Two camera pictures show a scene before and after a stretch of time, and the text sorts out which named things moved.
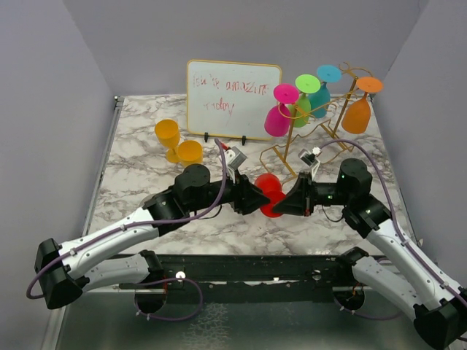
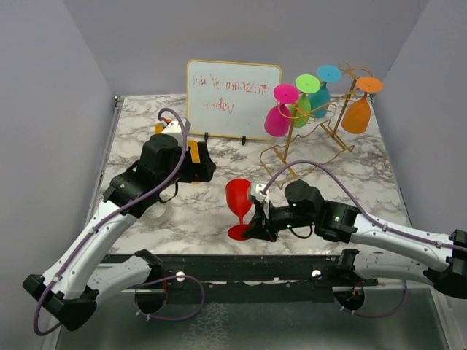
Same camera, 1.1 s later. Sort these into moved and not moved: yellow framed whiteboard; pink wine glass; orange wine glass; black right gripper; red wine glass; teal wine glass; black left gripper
Moved: red wine glass; black left gripper; black right gripper
Not moved: yellow framed whiteboard; teal wine glass; orange wine glass; pink wine glass
